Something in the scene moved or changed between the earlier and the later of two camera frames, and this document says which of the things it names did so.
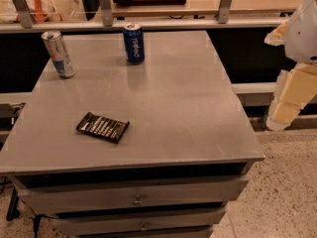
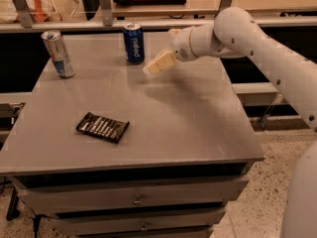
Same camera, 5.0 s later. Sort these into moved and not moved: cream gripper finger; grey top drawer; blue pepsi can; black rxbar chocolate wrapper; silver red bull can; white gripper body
Moved: white gripper body; cream gripper finger
Not moved: silver red bull can; black rxbar chocolate wrapper; grey top drawer; blue pepsi can
